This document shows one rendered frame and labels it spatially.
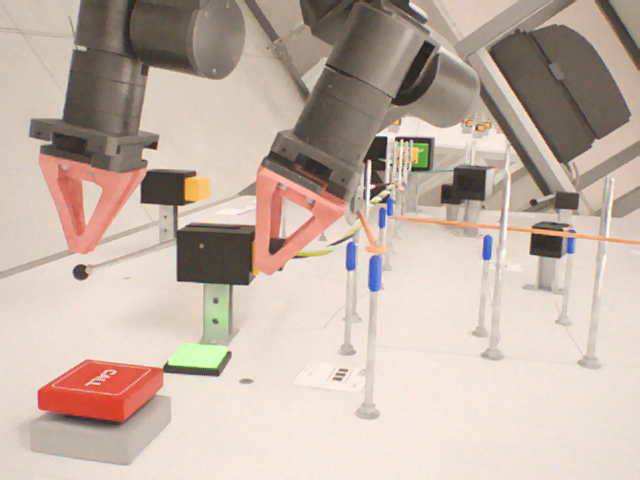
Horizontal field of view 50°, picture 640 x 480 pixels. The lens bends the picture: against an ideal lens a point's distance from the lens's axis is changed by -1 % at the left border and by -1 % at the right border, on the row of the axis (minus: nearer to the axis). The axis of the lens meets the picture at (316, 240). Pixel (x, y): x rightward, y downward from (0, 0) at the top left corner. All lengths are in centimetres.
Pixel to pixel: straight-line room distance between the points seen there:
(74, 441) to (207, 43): 26
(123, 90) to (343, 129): 16
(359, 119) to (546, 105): 111
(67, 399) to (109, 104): 23
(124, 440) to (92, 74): 27
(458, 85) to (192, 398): 30
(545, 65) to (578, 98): 10
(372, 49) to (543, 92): 110
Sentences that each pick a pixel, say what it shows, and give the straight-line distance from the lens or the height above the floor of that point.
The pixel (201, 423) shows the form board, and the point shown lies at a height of 113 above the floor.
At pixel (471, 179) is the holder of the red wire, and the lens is 110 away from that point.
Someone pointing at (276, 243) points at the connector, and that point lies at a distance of 53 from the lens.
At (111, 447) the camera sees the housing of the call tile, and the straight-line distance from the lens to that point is 38.
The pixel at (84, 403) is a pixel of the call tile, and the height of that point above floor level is 112.
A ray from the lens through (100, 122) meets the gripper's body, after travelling 53.
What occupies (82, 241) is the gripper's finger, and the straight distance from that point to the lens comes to 57.
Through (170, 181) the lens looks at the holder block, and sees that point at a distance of 93.
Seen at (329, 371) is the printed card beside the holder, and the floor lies 118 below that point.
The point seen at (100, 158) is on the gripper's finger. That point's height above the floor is 113.
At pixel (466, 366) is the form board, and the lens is 53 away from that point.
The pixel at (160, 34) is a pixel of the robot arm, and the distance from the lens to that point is 49.
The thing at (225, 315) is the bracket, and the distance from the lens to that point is 55.
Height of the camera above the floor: 135
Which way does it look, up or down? 15 degrees down
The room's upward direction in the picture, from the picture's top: 57 degrees clockwise
